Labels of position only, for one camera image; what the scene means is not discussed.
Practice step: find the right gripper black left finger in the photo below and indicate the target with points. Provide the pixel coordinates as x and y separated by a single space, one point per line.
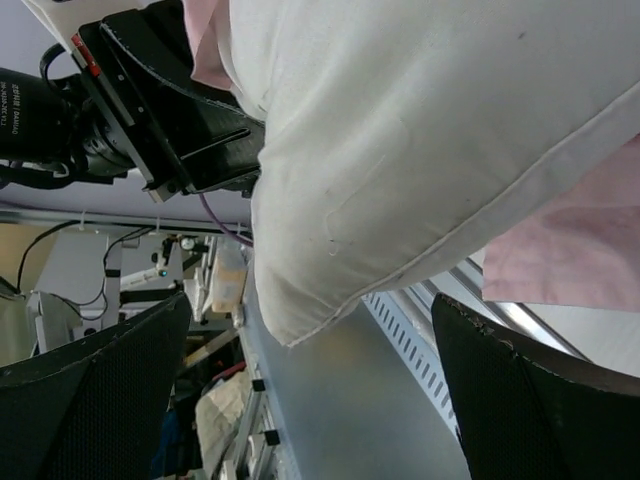
94 408

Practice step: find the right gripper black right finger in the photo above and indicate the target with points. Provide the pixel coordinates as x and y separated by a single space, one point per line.
528 411

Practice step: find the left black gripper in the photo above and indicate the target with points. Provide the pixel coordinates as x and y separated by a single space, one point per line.
146 113

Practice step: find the pink pillowcase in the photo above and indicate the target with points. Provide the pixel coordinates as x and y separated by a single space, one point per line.
565 250

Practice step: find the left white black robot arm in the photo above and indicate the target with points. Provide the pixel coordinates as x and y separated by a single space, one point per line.
43 116

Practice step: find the slotted white cable duct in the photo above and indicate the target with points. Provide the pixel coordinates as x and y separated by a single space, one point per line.
408 336

